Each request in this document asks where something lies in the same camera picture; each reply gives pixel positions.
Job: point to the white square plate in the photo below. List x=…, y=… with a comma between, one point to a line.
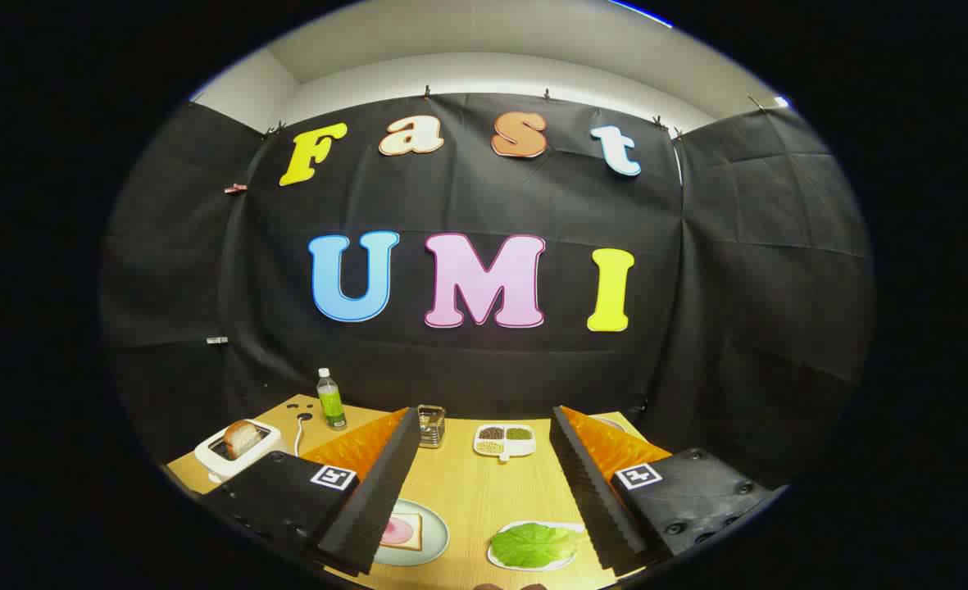
x=500, y=561

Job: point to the white toaster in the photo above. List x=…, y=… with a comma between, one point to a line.
x=213, y=464

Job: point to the white round plate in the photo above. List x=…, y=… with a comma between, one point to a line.
x=611, y=423

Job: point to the white divided dish of beans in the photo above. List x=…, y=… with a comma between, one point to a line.
x=505, y=441

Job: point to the white bread slice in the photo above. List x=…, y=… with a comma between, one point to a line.
x=414, y=533

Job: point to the black backdrop cloth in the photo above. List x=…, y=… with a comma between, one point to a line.
x=484, y=205

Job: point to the metal mesh utensil holder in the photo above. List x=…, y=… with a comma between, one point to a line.
x=432, y=430

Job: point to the green lettuce leaf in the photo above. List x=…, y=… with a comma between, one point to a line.
x=533, y=546

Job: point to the pale green round plate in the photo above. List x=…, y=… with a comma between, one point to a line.
x=433, y=537

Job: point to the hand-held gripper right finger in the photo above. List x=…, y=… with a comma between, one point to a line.
x=590, y=492

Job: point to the green label drink bottle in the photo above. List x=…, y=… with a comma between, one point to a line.
x=332, y=406

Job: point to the pink ham slice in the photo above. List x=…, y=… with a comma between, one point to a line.
x=395, y=533

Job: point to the toasted bread slice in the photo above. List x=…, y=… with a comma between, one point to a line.
x=243, y=439

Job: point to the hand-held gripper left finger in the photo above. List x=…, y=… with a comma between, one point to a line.
x=385, y=492

